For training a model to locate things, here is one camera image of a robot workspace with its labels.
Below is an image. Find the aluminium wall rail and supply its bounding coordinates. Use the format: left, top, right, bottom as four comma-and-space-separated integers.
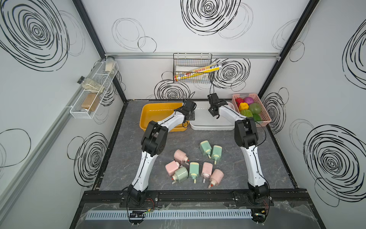
105, 52, 281, 60
1, 88, 82, 221

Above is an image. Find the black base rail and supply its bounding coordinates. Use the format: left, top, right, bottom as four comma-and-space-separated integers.
78, 188, 311, 211

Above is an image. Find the aluminium wall rail back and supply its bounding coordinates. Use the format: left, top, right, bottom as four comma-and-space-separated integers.
105, 52, 281, 60

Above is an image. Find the white wire wall shelf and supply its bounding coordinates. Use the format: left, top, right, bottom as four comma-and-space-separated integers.
70, 57, 119, 124

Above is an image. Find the white plastic storage tray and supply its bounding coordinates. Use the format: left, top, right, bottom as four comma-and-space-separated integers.
190, 101, 234, 131

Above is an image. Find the green toy apple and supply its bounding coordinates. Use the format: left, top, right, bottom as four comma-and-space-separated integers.
249, 103, 262, 115

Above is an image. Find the black corner frame post right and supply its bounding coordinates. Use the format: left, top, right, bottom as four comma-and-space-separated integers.
258, 0, 320, 98

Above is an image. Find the aluminium wall rail left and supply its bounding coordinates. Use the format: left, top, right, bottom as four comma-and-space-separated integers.
1, 88, 82, 221

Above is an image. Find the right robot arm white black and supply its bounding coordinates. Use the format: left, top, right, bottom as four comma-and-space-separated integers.
207, 93, 270, 205

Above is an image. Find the black corner frame post left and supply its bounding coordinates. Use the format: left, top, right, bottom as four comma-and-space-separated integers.
72, 0, 127, 103

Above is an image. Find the purple toy vegetable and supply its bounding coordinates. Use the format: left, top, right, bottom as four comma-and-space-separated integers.
244, 97, 254, 105

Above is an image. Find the pink perforated plastic basket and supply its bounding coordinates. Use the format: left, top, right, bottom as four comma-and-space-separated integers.
232, 93, 272, 127

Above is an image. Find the white slotted cable duct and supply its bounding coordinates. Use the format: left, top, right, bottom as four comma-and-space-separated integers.
85, 209, 253, 220

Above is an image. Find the yellow red foil roll box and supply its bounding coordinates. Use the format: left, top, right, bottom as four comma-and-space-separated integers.
173, 63, 222, 82

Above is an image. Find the black corner frame post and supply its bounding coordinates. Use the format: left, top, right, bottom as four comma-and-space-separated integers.
72, 0, 127, 103
258, 0, 320, 98

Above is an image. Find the clear bottle on shelf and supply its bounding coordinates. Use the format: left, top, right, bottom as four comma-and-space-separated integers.
77, 76, 104, 94

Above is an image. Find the black wire wall basket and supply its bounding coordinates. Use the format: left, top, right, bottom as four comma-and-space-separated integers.
173, 52, 213, 84

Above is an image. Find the red toy pepper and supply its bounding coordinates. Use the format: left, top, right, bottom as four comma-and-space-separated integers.
235, 97, 245, 107

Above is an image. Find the glass jar on shelf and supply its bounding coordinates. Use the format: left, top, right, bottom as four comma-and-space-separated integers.
105, 56, 115, 73

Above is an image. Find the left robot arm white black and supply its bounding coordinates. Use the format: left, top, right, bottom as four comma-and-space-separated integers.
127, 100, 196, 205

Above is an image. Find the dark green toy vegetable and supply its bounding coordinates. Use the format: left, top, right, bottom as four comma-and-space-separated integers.
240, 109, 262, 122

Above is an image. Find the yellow plastic storage tray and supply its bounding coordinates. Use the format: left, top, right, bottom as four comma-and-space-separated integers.
140, 102, 189, 132

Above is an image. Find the yellow toy pepper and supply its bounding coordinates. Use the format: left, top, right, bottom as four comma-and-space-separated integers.
238, 102, 249, 112

